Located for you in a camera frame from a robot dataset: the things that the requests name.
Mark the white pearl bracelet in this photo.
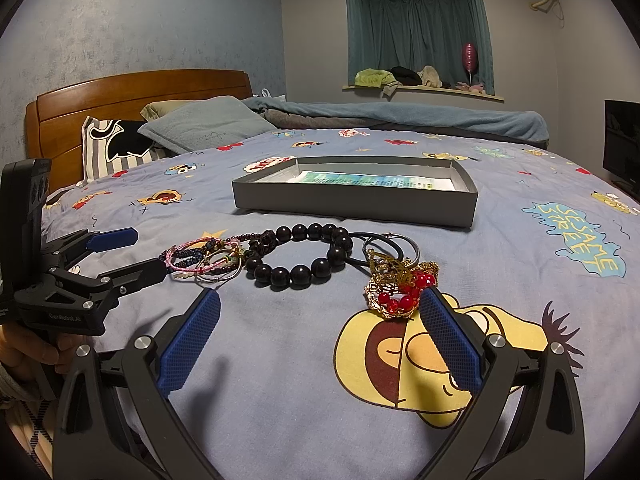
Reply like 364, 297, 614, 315
192, 253, 244, 283

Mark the pink cord bracelet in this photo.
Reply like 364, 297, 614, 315
164, 237, 244, 276

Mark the red bead gold ornament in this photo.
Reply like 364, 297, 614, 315
363, 249, 439, 320

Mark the silver metal bangle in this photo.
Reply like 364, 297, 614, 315
362, 232, 421, 269

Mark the large black bead bracelet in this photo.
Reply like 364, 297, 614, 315
243, 222, 355, 291

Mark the black elastic hair tie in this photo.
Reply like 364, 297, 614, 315
344, 231, 406, 276

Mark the person's left hand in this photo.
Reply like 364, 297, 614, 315
0, 323, 87, 379

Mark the striped black white pillow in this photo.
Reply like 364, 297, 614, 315
81, 116, 168, 182

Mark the wooden headboard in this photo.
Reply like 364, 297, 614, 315
24, 68, 253, 192

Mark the grey shallow cardboard box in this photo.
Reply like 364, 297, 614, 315
232, 156, 478, 229

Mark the grey-blue pillow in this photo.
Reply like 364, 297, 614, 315
138, 96, 274, 154

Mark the colourful printed paper sheet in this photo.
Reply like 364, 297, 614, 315
276, 171, 456, 191

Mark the black tv monitor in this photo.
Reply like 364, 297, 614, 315
603, 100, 640, 193

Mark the blue folded blanket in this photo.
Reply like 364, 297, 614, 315
243, 98, 550, 148

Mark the wooden window sill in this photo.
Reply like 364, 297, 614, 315
342, 84, 506, 103

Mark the beige cloth on sill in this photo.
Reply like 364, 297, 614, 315
418, 65, 442, 88

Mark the black cloth on sill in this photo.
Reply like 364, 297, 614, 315
390, 66, 423, 87

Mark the green cloth on sill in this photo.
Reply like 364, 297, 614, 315
354, 68, 400, 89

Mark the pink balloon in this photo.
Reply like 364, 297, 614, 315
462, 42, 478, 86

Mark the teal window curtain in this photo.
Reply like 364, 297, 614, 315
346, 0, 495, 94

